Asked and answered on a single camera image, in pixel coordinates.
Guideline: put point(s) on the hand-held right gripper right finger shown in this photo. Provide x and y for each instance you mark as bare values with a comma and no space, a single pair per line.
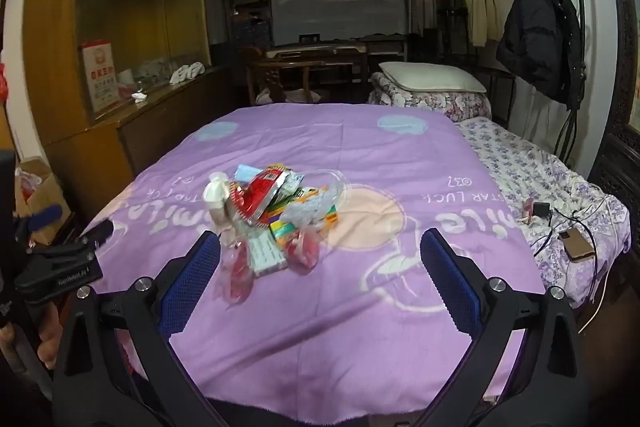
450,282

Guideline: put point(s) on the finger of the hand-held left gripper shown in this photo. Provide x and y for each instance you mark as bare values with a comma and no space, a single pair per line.
95,233
45,215

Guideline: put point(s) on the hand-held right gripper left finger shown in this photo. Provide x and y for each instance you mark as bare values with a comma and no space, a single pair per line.
192,277

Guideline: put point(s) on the white tissue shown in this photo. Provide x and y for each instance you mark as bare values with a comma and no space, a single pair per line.
219,199

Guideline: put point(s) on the blue face mask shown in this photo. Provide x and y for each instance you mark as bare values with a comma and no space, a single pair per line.
245,173

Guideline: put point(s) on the green packet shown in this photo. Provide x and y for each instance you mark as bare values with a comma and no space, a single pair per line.
291,194

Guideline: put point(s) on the orange cardboard box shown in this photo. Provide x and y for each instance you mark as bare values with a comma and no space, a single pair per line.
322,218

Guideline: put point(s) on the person's left hand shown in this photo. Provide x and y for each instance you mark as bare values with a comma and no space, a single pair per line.
50,339

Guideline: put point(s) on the red clear plastic wrapper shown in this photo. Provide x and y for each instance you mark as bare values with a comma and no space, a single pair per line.
305,251
240,277

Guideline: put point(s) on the pale green small box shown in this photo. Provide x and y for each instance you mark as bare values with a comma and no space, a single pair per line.
267,257

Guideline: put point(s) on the red snack packet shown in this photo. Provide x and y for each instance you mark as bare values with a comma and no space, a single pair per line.
260,197

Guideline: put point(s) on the small pink bottle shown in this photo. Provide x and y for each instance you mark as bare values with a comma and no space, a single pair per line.
527,209

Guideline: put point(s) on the black charger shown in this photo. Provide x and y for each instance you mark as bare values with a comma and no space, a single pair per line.
541,209

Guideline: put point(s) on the purple printed blanket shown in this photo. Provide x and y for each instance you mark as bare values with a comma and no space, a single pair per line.
325,307

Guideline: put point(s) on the brown smartphone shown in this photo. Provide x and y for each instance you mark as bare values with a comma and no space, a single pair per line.
575,244

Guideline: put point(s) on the floral bedsheet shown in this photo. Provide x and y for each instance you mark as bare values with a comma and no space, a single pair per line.
540,177

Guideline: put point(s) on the small white paper scrap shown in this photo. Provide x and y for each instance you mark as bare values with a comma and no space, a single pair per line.
139,96

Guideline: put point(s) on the red and white sign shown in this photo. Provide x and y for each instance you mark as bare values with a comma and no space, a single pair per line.
100,77

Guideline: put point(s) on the clear plastic bag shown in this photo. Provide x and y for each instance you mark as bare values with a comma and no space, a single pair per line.
322,199

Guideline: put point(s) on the folded floral quilt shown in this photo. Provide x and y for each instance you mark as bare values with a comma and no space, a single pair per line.
440,104

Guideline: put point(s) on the white cloth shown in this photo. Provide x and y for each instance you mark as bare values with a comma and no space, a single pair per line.
187,72

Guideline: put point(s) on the wooden glass cabinet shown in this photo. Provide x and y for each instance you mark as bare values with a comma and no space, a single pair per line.
125,32

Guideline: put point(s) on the white pillow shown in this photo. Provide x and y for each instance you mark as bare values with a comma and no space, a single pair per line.
430,77

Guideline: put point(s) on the carved wooden chair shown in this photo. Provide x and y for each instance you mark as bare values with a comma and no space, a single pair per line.
270,77

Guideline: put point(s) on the wooden desk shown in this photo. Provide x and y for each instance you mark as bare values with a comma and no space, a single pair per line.
320,54

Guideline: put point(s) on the black puffer jacket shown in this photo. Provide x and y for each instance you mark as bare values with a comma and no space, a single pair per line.
542,37

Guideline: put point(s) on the dark bookshelf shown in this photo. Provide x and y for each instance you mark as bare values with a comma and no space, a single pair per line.
250,7

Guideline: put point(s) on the black metal bed frame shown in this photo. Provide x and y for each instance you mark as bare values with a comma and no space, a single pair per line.
501,97

